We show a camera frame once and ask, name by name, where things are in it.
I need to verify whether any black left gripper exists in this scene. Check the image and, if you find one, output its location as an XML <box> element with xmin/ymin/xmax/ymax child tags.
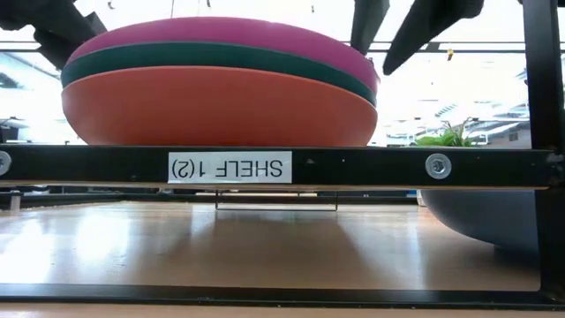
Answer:
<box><xmin>0</xmin><ymin>0</ymin><xmax>108</xmax><ymax>71</ymax></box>

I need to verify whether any dark teal plate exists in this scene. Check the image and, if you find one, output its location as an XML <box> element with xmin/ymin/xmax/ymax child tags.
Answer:
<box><xmin>60</xmin><ymin>41</ymin><xmax>378</xmax><ymax>108</ymax></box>

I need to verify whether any magenta plate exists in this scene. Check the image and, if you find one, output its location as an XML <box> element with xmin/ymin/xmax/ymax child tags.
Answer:
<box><xmin>65</xmin><ymin>16</ymin><xmax>380</xmax><ymax>96</ymax></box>

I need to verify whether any succulent in white pot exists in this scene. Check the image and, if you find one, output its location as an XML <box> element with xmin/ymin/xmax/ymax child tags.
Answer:
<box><xmin>414</xmin><ymin>117</ymin><xmax>476</xmax><ymax>148</ymax></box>

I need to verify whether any orange plate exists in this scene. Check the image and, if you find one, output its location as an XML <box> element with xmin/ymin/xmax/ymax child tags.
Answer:
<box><xmin>61</xmin><ymin>64</ymin><xmax>379</xmax><ymax>148</ymax></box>

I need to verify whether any blue plate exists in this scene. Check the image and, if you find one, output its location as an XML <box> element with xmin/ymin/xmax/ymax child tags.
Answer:
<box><xmin>419</xmin><ymin>189</ymin><xmax>540</xmax><ymax>254</ymax></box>

